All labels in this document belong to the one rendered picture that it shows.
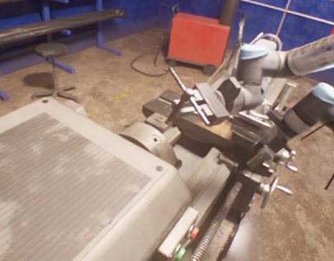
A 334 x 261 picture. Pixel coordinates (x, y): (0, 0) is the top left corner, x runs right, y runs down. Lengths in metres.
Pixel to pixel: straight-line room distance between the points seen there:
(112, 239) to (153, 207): 0.10
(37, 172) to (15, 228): 0.12
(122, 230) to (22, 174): 0.22
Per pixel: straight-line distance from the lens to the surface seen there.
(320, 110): 0.89
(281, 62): 0.91
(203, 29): 4.05
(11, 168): 0.58
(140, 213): 0.49
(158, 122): 1.45
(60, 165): 0.56
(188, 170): 1.42
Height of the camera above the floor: 1.73
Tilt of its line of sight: 36 degrees down
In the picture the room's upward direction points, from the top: 9 degrees clockwise
